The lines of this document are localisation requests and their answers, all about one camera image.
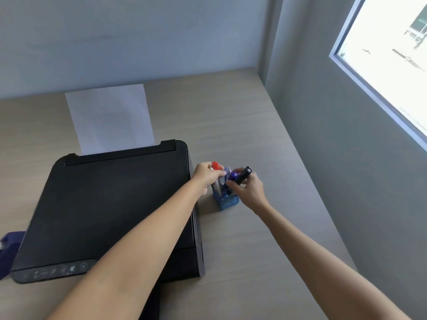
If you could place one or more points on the black marker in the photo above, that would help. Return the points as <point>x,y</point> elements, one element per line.
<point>241,176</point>

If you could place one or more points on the dark blue object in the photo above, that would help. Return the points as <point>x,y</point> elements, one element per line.
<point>8,251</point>

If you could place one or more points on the window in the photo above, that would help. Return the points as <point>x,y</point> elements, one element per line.
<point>387,59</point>

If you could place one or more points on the blue mesh pen holder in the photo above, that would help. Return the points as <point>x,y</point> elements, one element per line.
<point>228,199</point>

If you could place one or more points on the person's right thumb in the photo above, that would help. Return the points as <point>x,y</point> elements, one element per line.
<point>235,188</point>

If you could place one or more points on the person's right hand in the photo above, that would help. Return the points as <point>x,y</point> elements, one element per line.
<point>251,193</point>

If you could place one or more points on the person's right forearm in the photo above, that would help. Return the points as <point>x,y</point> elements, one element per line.
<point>327,263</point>

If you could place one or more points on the blue capped pen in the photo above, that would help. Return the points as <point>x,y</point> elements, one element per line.
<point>228,173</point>

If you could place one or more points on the white paper sheet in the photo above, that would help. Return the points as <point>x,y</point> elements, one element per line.
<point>111,118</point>

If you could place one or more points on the black printer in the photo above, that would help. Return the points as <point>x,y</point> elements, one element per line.
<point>106,213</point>

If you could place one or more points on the person's left fingers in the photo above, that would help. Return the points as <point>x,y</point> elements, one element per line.
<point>217,174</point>

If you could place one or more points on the red capped marker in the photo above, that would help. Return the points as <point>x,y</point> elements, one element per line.
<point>216,167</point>

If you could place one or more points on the person's left hand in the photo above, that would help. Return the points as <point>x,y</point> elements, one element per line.
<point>204,176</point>

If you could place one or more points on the person's left forearm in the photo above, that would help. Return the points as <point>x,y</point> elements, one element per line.
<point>133,256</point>

